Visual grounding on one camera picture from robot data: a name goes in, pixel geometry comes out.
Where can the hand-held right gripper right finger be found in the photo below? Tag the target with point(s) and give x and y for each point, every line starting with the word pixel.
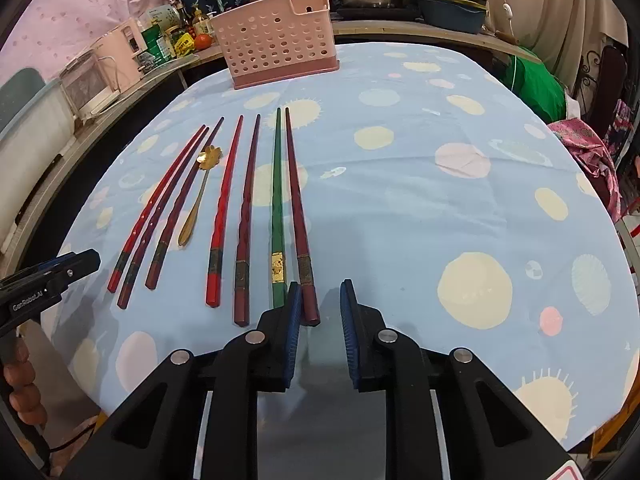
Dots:
pixel 350 335

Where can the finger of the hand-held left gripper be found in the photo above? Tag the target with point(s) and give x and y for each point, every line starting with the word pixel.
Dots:
pixel 75 265

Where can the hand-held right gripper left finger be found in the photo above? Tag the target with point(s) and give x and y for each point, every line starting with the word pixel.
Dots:
pixel 292 330

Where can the thin red chopstick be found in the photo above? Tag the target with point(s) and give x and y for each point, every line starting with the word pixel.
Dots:
pixel 114 280

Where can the dark red chopstick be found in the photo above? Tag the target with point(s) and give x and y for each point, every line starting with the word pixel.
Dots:
pixel 241 305
pixel 125 295
pixel 307 290
pixel 152 277

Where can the thick red chopstick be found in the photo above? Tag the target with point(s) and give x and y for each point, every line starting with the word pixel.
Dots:
pixel 214 285

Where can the green chopstick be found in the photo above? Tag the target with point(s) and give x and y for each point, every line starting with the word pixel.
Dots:
pixel 277 210

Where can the gold flower spoon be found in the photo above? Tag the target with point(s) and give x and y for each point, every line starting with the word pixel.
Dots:
pixel 209 156

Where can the pink perforated utensil basket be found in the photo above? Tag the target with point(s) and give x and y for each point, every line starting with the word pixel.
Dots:
pixel 275 40

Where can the person's left hand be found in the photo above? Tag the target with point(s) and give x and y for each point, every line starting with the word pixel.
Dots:
pixel 25 385

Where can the white storage box blue lid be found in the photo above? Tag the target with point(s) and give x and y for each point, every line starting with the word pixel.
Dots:
pixel 30 125

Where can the blue dotted tablecloth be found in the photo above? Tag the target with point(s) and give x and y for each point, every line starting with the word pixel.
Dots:
pixel 400 185

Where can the clear blender jug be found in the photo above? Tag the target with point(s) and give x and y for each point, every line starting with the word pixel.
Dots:
pixel 87 85

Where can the yellow snack packet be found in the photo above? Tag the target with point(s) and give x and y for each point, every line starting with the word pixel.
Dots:
pixel 183 44

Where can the red tomato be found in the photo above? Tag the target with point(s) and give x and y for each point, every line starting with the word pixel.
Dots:
pixel 202 42

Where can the pink dotted curtain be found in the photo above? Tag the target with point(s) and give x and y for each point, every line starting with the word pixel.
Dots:
pixel 75 0

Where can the yellow oil bottle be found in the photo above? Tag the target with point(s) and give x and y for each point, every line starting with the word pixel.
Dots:
pixel 201 24

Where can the dark sauce bottle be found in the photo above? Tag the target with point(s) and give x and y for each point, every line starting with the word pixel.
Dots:
pixel 185 15

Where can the pink floral cloth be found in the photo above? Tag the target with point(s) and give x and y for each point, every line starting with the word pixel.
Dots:
pixel 585 145

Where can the green bag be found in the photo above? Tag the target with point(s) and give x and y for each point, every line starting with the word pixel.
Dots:
pixel 535 85

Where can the black induction cooker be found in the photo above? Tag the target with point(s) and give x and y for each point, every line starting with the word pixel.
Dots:
pixel 375 12

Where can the blue basin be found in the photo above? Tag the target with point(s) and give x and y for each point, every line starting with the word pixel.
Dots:
pixel 450 15

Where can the dark ornate chair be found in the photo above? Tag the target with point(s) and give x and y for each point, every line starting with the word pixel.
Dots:
pixel 612 75

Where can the beige curtain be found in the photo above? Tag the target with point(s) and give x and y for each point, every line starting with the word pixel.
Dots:
pixel 550 10

